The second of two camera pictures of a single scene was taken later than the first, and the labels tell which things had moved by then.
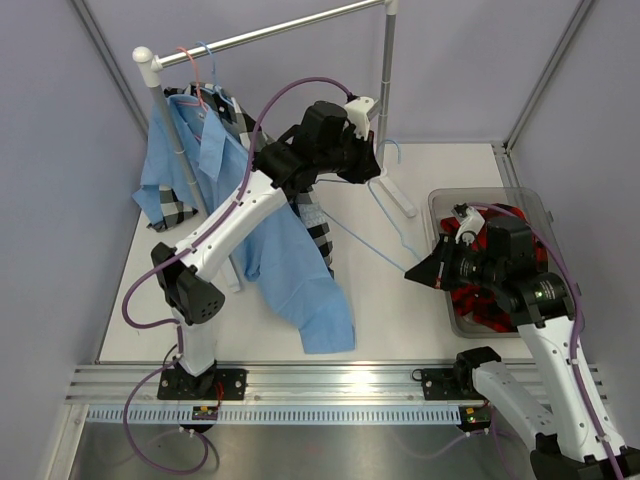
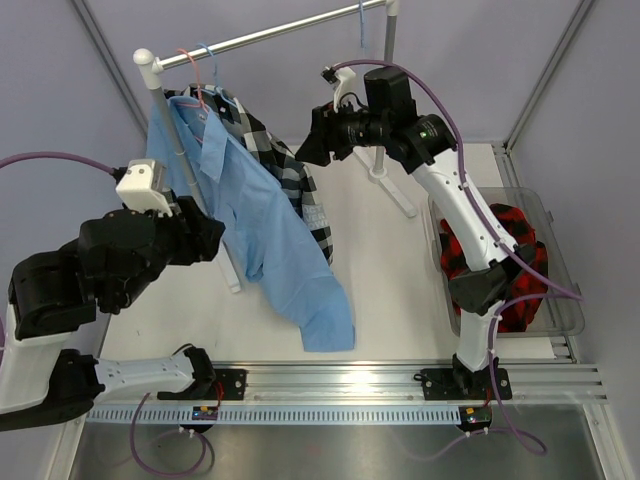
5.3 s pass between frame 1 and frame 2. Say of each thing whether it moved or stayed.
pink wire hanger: stayed
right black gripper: moved
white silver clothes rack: stayed
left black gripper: moved
